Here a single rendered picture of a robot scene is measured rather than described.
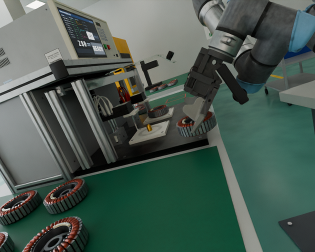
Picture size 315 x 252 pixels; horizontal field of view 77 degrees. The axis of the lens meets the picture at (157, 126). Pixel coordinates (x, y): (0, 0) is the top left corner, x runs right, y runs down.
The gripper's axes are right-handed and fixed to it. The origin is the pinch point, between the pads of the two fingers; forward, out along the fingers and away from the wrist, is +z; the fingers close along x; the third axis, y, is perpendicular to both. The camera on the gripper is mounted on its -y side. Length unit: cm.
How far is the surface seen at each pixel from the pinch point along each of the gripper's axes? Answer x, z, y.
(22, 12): -354, 32, 361
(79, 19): -26, -13, 54
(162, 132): -12.9, 11.5, 7.3
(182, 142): -1.4, 7.1, 0.5
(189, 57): -552, -11, 11
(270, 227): -38, 49, -69
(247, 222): 30.0, 1.6, -8.9
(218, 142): -0.3, 2.0, -8.7
